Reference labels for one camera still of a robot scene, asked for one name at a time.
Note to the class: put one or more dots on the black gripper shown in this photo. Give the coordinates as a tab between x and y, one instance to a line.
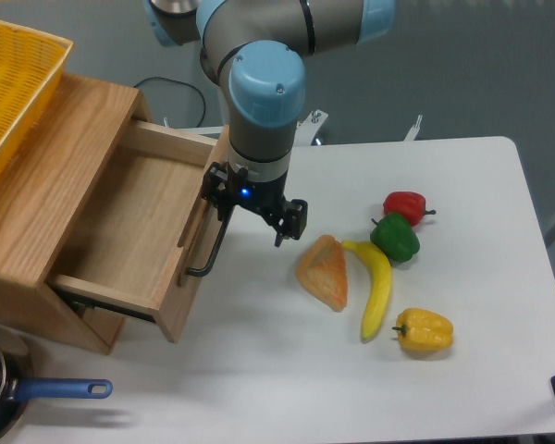
225	188

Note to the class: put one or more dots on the wooden top drawer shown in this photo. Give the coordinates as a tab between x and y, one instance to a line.
143	226

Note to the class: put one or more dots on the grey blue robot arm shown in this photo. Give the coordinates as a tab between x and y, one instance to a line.
253	52

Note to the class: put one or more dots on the wooden drawer cabinet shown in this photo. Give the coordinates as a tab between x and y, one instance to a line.
42	193

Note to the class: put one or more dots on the orange bread slice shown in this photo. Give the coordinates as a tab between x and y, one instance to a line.
322	272

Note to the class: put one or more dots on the green bell pepper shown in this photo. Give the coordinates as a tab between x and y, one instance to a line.
394	236

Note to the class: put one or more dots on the red bell pepper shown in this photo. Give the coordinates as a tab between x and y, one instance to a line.
409	204

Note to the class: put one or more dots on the yellow banana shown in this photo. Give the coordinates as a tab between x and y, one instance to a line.
379	268

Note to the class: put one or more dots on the yellow bell pepper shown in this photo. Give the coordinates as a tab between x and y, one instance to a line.
421	330

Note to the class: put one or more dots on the yellow plastic basket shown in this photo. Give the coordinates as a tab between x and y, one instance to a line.
32	63

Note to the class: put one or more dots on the white table frame bracket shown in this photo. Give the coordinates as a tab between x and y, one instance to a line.
308	131

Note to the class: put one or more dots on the blue handled frying pan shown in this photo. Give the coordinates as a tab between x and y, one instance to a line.
19	384

